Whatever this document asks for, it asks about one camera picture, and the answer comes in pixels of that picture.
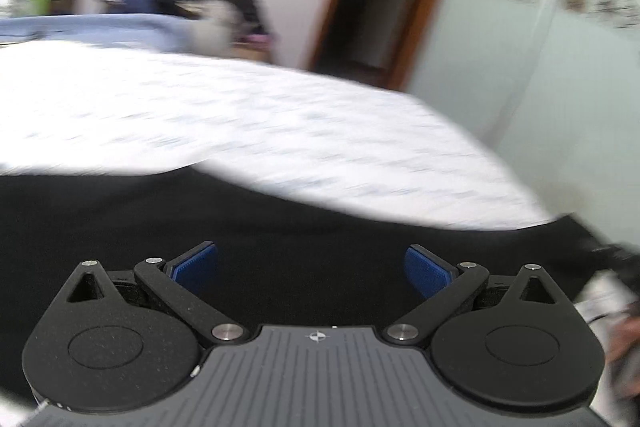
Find green plastic basket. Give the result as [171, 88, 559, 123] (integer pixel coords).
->
[23, 0, 51, 16]

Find white bedsheet with blue script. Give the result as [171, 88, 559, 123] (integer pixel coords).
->
[1, 41, 550, 230]

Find person's right hand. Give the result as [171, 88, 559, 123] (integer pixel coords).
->
[604, 311, 640, 388]

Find black pants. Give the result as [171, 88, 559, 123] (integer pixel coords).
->
[1, 168, 605, 399]

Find light blue blanket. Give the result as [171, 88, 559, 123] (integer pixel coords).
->
[0, 14, 192, 53]

